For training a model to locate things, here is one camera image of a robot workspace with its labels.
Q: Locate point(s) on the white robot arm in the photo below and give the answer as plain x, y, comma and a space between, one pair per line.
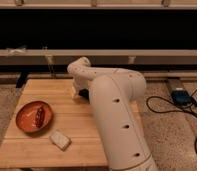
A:
111, 91

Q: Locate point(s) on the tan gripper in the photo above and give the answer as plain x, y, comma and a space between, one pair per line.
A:
74, 94

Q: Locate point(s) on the white sponge block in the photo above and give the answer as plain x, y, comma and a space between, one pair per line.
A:
60, 140

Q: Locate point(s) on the wooden table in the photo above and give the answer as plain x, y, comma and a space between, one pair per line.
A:
72, 117

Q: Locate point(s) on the blue power box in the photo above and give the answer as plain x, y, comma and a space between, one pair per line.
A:
181, 97

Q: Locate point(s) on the orange round plate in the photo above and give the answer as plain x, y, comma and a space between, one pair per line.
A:
25, 118

